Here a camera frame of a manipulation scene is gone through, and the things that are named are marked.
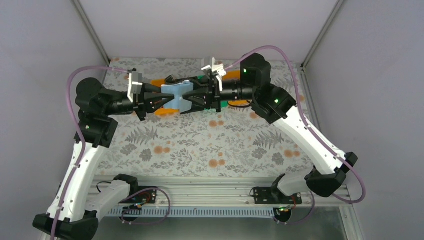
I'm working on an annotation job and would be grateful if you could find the near orange bin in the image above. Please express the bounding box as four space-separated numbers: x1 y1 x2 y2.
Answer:
150 78 179 116

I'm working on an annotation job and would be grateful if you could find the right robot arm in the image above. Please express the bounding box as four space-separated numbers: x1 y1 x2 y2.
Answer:
181 52 358 204

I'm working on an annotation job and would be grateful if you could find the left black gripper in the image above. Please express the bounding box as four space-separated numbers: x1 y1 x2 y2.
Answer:
102 83 174 121

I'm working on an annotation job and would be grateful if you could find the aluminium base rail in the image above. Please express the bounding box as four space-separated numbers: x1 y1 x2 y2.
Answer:
53 175 353 208

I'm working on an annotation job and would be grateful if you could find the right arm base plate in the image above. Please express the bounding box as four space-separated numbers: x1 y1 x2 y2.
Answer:
249 186 303 205

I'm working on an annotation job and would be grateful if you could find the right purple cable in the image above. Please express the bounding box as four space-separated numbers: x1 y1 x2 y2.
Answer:
225 45 367 227

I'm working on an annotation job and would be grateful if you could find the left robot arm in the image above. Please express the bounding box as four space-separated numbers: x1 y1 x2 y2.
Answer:
32 78 174 240

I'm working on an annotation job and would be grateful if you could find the orange bin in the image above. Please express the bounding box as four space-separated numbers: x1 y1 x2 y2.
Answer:
150 78 179 116
220 70 251 109

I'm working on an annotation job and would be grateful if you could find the far orange bin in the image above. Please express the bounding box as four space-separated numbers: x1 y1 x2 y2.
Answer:
220 70 251 109

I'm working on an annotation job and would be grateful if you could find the black leather card holder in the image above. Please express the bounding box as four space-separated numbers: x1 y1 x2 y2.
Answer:
160 75 200 114

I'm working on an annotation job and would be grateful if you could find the floral table mat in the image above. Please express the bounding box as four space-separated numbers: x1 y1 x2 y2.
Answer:
88 57 316 178

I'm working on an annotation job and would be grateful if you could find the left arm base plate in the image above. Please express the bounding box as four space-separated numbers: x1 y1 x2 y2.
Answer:
119 186 158 204

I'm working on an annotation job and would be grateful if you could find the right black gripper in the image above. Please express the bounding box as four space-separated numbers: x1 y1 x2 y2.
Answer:
183 75 257 112

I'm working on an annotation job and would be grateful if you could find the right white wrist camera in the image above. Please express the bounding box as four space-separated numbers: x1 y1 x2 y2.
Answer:
201 56 227 91

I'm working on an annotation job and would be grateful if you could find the green bin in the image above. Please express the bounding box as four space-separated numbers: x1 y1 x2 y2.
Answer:
197 75 228 108

